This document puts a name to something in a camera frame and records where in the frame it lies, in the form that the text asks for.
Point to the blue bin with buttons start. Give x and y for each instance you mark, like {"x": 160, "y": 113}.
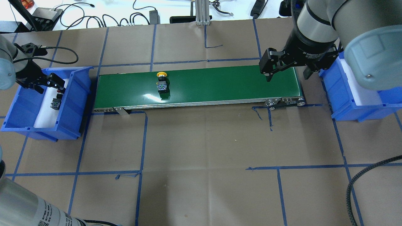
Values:
{"x": 30, "y": 113}

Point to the white foam pad start bin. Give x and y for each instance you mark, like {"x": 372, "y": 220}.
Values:
{"x": 47, "y": 115}

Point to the blue destination bin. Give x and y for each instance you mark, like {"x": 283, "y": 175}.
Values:
{"x": 349, "y": 101}

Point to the red push button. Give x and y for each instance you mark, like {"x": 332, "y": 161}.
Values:
{"x": 56, "y": 102}

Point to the aluminium profile post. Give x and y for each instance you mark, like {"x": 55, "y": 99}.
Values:
{"x": 202, "y": 12}

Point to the white foam pad destination bin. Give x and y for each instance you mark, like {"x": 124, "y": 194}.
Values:
{"x": 360, "y": 95}

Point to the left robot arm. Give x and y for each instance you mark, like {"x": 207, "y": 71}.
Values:
{"x": 19, "y": 206}

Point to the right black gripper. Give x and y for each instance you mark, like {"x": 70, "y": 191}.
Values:
{"x": 309, "y": 47}

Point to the green conveyor belt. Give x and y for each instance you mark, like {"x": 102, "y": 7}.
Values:
{"x": 196, "y": 87}

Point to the yellow push button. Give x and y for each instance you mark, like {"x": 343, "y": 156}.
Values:
{"x": 162, "y": 83}

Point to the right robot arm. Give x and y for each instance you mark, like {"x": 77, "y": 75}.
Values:
{"x": 367, "y": 32}

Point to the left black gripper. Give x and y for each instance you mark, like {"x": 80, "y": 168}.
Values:
{"x": 27, "y": 72}

